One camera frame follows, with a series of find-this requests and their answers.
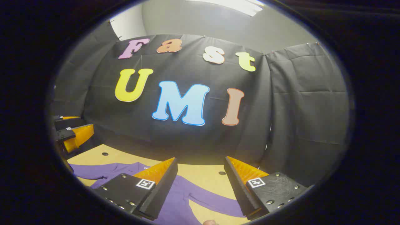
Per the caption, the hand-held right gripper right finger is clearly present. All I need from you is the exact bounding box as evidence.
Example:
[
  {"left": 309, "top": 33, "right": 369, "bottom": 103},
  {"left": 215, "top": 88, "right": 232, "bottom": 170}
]
[{"left": 224, "top": 156, "right": 313, "bottom": 220}]

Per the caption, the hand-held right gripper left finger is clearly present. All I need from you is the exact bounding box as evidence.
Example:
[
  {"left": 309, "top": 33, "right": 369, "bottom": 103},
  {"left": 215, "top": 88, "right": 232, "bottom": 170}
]
[{"left": 90, "top": 157, "right": 178, "bottom": 221}]

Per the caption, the purple button shirt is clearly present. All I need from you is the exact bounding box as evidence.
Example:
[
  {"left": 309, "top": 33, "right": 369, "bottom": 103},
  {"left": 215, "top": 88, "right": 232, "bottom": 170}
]
[{"left": 69, "top": 162, "right": 246, "bottom": 225}]

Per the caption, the black backdrop cloth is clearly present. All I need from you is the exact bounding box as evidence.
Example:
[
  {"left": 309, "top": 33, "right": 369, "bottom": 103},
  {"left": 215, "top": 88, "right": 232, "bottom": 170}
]
[{"left": 52, "top": 19, "right": 350, "bottom": 188}]

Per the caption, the ceiling light panel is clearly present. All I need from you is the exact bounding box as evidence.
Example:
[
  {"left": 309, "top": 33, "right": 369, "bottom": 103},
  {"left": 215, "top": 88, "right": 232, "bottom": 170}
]
[{"left": 186, "top": 0, "right": 264, "bottom": 17}]

